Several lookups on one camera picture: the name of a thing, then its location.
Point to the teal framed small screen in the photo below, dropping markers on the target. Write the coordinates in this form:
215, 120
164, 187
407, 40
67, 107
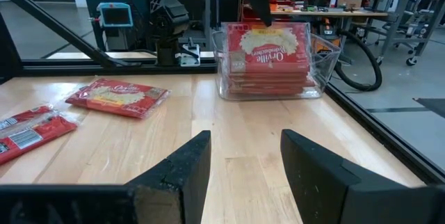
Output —
114, 16

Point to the red popcorn bag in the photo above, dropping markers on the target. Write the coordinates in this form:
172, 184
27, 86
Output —
271, 77
267, 50
271, 83
34, 137
271, 90
118, 98

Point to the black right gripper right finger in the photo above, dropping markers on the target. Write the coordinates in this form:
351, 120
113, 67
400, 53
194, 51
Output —
320, 189

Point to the white bottle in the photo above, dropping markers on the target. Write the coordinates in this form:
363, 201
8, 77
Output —
333, 1

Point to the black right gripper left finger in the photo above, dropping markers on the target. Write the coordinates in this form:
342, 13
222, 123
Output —
194, 182

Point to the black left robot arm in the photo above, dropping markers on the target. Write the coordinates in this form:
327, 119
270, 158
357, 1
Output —
167, 18

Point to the black striped floor mat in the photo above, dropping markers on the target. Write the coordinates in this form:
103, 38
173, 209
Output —
432, 107

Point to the black diagonal frame strut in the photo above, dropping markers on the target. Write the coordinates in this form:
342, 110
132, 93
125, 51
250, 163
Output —
52, 22

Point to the clear plastic basket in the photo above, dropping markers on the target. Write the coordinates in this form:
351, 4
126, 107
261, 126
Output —
327, 64

